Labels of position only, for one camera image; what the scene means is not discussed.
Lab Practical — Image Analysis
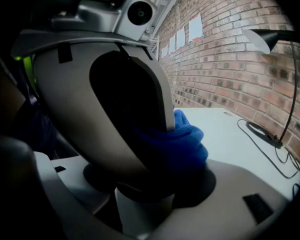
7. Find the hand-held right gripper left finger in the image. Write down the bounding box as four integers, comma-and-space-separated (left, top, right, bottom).
33, 151, 123, 232

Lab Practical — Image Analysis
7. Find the white metal shelf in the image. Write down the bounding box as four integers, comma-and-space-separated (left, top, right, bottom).
149, 34, 160, 53

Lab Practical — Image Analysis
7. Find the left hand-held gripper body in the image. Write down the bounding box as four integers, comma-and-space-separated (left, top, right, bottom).
10, 0, 159, 55

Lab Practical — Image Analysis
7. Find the blue cloth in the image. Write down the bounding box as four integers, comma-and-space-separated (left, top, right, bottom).
132, 108, 210, 185

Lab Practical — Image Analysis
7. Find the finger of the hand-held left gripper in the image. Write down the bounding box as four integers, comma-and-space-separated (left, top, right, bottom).
34, 41, 151, 183
89, 42, 176, 133

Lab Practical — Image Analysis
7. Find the black desk lamp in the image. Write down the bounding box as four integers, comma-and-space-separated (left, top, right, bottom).
243, 28, 299, 149

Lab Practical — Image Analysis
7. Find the person's dark clothing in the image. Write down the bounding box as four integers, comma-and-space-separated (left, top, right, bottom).
0, 58, 56, 160

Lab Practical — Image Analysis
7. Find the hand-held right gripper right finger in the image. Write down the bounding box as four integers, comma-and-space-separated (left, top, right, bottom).
149, 158, 291, 240

